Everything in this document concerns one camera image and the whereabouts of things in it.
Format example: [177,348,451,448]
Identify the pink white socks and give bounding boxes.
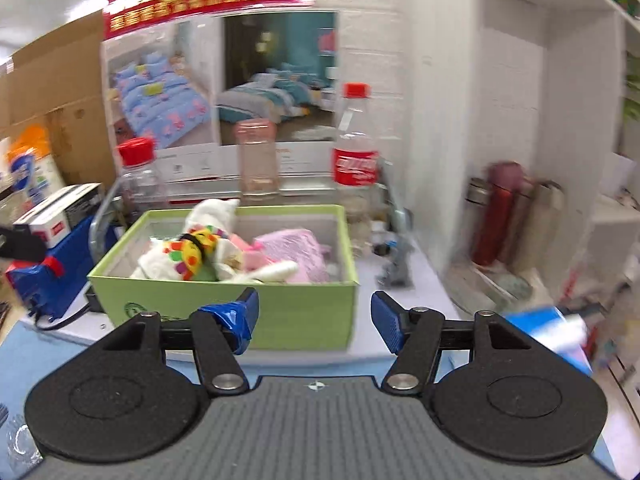
[214,234,298,283]

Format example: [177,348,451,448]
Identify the pink wet wipes pack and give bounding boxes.
[254,229,329,285]

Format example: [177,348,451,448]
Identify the white red small carton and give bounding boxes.
[13,183,104,248]

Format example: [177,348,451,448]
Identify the blue power supply box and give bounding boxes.
[6,217,96,321]

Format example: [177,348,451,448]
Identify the grey metal clamp stand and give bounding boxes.
[378,157,412,289]

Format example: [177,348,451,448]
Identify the green cardboard box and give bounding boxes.
[88,205,358,351]

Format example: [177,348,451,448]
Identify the blue table mat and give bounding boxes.
[0,318,616,480]

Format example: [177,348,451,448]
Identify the red thermos bottle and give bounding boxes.
[472,162,524,266]

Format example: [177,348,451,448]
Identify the red lid clear jar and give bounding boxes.
[117,136,168,224]

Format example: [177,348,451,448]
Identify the blue tissue pack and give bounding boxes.
[506,307,592,376]

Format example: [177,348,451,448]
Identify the beige thermos bottle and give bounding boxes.
[512,180,565,274]

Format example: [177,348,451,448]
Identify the cardboard backing panel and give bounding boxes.
[1,12,116,188]

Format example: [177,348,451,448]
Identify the cola bottle red label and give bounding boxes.
[332,82,378,257]

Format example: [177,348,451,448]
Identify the pink glass jar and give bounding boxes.
[234,118,280,198]

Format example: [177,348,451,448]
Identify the clear textured glass jug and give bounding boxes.
[1,404,42,478]

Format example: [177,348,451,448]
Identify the bedroom poster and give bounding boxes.
[102,10,337,182]

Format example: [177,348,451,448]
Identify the white shelf unit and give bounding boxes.
[468,0,630,297]

